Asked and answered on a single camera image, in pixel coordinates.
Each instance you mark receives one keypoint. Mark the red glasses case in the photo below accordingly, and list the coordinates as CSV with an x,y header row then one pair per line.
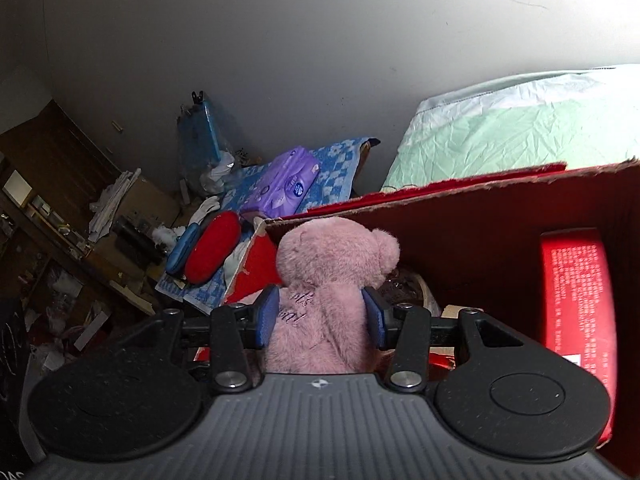
x,y
213,247

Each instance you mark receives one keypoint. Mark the red packaged box with barcode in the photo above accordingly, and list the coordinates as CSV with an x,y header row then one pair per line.
x,y
578,304

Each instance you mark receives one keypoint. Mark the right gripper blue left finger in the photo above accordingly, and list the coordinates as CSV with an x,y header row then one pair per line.
x,y
236,328

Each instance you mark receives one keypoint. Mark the blue checkered towel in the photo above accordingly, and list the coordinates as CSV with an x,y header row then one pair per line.
x,y
339,163

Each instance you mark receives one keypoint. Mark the purple tissue pack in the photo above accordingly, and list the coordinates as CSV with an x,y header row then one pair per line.
x,y
283,186

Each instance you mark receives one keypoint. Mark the light green bed sheet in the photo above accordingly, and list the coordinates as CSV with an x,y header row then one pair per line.
x,y
582,118

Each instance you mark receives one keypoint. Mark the pink teddy bear plush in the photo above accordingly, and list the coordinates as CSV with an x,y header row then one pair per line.
x,y
321,326

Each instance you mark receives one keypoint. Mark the red cardboard box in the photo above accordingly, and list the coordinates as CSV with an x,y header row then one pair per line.
x,y
477,243

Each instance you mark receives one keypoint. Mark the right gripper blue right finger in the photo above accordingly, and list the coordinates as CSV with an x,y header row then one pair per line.
x,y
405,331

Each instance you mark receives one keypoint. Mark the blue box in plastic bag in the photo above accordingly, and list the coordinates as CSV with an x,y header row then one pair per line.
x,y
206,160

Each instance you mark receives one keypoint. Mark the blue glasses case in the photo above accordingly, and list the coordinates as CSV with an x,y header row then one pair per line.
x,y
184,246

